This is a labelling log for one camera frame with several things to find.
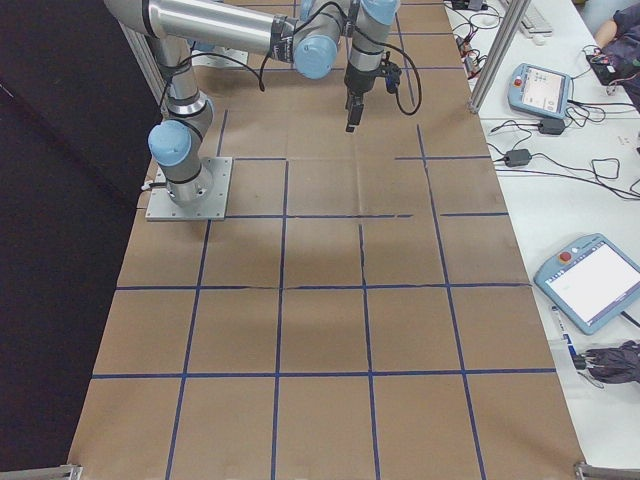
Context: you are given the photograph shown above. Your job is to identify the person in dark clothing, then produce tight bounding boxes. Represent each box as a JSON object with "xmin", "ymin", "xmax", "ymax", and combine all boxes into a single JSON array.
[{"xmin": 602, "ymin": 7, "xmax": 640, "ymax": 109}]

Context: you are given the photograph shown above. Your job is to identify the black frame cover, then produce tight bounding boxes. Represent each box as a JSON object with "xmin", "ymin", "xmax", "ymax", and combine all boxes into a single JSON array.
[{"xmin": 0, "ymin": 0, "xmax": 169, "ymax": 474}]

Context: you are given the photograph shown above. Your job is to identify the white keyboard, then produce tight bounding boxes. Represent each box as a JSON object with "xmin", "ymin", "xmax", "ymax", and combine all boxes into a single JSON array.
[{"xmin": 519, "ymin": 0, "xmax": 555, "ymax": 36}]

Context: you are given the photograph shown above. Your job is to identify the aluminium frame bar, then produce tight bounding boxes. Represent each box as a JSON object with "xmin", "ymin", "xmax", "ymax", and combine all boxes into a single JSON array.
[
  {"xmin": 0, "ymin": 463, "xmax": 84, "ymax": 480},
  {"xmin": 573, "ymin": 460, "xmax": 640, "ymax": 480}
]

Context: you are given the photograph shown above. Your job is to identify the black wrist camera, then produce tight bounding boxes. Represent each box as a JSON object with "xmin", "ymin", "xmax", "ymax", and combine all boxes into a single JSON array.
[{"xmin": 382, "ymin": 62, "xmax": 404, "ymax": 96}]

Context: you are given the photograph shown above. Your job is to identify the bare person forearm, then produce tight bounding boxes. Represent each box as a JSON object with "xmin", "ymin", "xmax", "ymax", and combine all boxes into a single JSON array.
[{"xmin": 594, "ymin": 19, "xmax": 620, "ymax": 47}]

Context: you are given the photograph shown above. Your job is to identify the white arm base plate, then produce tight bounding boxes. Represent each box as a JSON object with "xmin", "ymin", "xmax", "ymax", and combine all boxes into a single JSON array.
[
  {"xmin": 189, "ymin": 43, "xmax": 251, "ymax": 71},
  {"xmin": 144, "ymin": 156, "xmax": 235, "ymax": 222}
]

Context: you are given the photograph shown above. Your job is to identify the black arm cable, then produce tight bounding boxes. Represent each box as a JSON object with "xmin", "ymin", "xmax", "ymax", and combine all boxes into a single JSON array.
[{"xmin": 159, "ymin": 0, "xmax": 422, "ymax": 117}]

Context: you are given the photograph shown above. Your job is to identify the dark folded umbrella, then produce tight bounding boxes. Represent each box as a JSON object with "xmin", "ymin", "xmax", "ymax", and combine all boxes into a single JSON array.
[{"xmin": 573, "ymin": 339, "xmax": 640, "ymax": 386}]

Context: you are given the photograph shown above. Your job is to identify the aluminium camera post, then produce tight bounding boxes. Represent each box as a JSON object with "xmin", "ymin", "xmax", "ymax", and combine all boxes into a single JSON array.
[{"xmin": 467, "ymin": 0, "xmax": 532, "ymax": 115}]

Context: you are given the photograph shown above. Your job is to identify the grey touchscreen teach pendant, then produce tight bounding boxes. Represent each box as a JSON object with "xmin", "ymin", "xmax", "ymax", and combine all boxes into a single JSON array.
[
  {"xmin": 533, "ymin": 233, "xmax": 640, "ymax": 336},
  {"xmin": 507, "ymin": 62, "xmax": 575, "ymax": 120}
]

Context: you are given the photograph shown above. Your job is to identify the black circuit board red wires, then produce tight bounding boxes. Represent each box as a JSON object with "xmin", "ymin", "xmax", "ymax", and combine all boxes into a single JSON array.
[{"xmin": 584, "ymin": 47, "xmax": 631, "ymax": 86}]

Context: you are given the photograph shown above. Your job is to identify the aluminium V-frame post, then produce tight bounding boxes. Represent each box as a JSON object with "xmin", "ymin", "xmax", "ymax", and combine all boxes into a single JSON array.
[{"xmin": 118, "ymin": 22, "xmax": 165, "ymax": 104}]

